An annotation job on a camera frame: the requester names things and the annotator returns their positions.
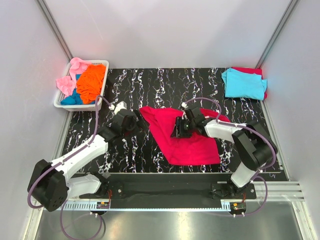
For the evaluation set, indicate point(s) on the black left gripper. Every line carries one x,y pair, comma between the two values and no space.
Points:
140,118

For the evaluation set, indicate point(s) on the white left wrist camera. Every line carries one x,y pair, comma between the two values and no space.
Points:
119,106

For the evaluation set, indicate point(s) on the folded cyan t shirt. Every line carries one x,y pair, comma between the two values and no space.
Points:
226,76

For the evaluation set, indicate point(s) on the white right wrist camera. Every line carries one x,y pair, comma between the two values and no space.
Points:
184,107

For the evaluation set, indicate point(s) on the white slotted cable duct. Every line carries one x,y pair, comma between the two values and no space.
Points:
144,206

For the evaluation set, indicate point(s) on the folded red t shirt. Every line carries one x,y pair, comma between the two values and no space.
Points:
250,71

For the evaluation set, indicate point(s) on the light pink t shirt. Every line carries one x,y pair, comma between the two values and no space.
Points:
77,66

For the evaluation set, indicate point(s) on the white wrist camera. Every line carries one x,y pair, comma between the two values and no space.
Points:
119,106
184,107

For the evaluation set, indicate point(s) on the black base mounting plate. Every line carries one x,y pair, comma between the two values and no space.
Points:
168,187

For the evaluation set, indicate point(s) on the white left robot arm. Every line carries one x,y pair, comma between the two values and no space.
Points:
52,183

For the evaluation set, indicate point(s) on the blue t shirt in basket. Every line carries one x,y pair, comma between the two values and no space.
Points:
68,87

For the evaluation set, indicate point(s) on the white plastic laundry basket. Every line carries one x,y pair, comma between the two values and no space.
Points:
82,108

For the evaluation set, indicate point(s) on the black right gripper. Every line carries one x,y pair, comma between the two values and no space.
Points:
178,132

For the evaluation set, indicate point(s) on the magenta t shirt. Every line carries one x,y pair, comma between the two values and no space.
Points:
194,151

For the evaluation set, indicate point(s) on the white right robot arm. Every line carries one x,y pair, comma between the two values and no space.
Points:
253,144

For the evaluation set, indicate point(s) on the orange t shirt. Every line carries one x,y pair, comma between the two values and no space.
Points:
90,83

